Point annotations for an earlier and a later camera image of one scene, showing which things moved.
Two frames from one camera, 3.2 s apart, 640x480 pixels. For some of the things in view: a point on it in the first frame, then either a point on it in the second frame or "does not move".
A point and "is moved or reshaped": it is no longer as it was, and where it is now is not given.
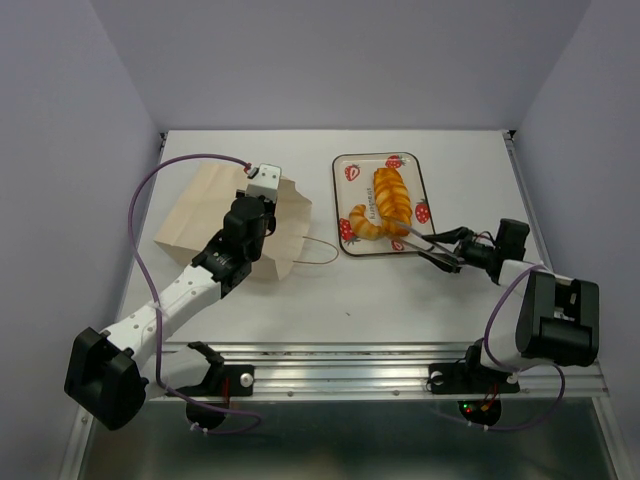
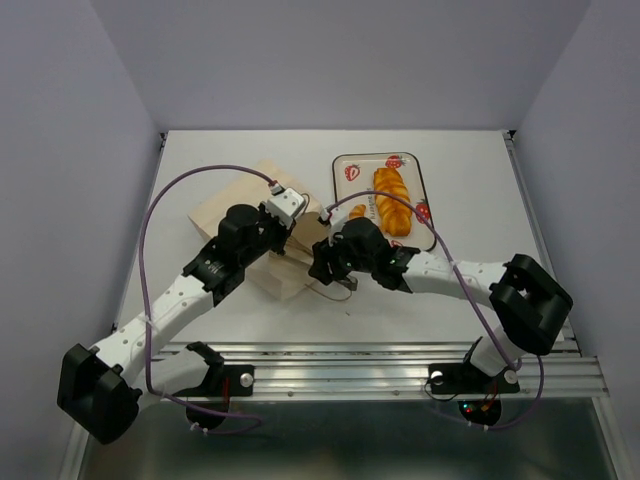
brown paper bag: x=196 y=207 is moved or reshaped
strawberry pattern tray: x=354 y=183 does not move
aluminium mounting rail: x=325 y=371 does not move
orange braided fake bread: x=393 y=201 does not move
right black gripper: x=443 y=261 to x=323 y=255
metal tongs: x=413 y=236 to x=350 y=282
